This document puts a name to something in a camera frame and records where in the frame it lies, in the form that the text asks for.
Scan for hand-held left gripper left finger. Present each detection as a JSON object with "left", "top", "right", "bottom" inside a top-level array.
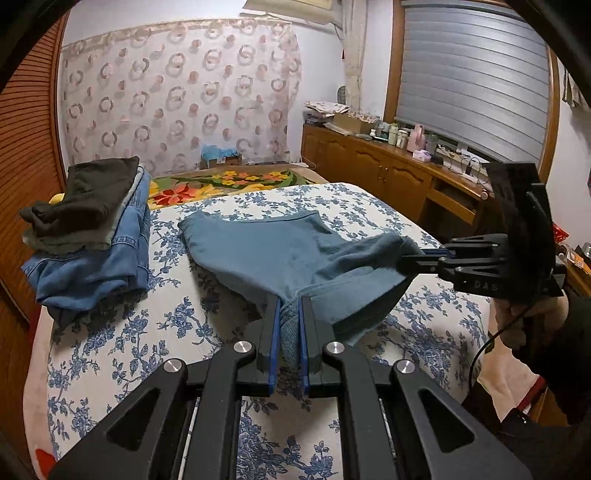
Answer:
[{"left": 48, "top": 298, "right": 282, "bottom": 480}]

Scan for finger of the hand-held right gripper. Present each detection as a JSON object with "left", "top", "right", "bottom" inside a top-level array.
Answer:
[
  {"left": 421, "top": 234, "right": 509, "bottom": 256},
  {"left": 397, "top": 255, "right": 440, "bottom": 276}
]

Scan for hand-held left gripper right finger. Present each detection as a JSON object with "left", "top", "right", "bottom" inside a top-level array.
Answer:
[{"left": 298, "top": 298, "right": 532, "bottom": 480}]

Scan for teal short pants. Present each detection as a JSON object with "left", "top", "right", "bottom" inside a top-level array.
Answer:
[{"left": 178, "top": 210, "right": 426, "bottom": 370}]

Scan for person's right hand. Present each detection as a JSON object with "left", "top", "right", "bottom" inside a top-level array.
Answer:
[{"left": 493, "top": 294, "right": 570, "bottom": 359}]

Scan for blue floral bedsheet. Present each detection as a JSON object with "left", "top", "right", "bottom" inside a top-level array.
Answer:
[{"left": 46, "top": 182, "right": 492, "bottom": 480}]

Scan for wooden cabinet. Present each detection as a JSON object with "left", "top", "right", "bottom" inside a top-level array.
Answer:
[{"left": 301, "top": 123, "right": 496, "bottom": 228}]

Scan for row of toiletry bottles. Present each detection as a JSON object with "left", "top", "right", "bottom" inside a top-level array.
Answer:
[{"left": 373, "top": 120, "right": 413, "bottom": 149}]

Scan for grey window blind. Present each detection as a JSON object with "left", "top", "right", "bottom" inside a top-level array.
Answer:
[{"left": 396, "top": 4, "right": 551, "bottom": 163}]

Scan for open cardboard box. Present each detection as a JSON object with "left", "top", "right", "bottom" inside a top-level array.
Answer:
[{"left": 331, "top": 112, "right": 376, "bottom": 136}]

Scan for colourful flower blanket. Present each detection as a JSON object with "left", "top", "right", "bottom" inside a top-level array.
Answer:
[{"left": 148, "top": 166, "right": 318, "bottom": 211}]

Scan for patterned folded cloth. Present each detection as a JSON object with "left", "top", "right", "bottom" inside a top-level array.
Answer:
[{"left": 304, "top": 101, "right": 350, "bottom": 117}]

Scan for cardboard box with blue plastic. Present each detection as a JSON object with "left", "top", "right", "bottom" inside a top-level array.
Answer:
[{"left": 200, "top": 143, "right": 244, "bottom": 169}]

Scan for blue denim jeans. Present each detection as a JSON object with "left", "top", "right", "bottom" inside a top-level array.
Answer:
[{"left": 21, "top": 168, "right": 152, "bottom": 320}]

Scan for beige patterned curtain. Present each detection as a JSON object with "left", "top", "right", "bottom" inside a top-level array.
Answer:
[{"left": 339, "top": 0, "right": 371, "bottom": 114}]

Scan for grey folded garment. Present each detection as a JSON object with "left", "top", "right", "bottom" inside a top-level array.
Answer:
[{"left": 22, "top": 166, "right": 147, "bottom": 256}]

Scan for pink bed blanket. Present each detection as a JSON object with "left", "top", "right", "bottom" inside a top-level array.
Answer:
[{"left": 23, "top": 305, "right": 62, "bottom": 468}]

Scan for circle print sheer curtain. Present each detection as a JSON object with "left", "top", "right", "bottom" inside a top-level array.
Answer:
[{"left": 60, "top": 18, "right": 304, "bottom": 175}]

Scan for beige air conditioner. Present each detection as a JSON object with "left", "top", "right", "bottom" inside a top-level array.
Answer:
[{"left": 240, "top": 0, "right": 345, "bottom": 25}]

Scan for wooden louvered wardrobe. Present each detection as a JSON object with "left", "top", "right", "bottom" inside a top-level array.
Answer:
[{"left": 0, "top": 18, "right": 71, "bottom": 416}]

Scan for white power strip with cables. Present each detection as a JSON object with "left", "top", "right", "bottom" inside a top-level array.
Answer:
[{"left": 435, "top": 144, "right": 486, "bottom": 179}]

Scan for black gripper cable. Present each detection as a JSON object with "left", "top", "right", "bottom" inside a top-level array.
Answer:
[{"left": 468, "top": 304, "right": 528, "bottom": 403}]

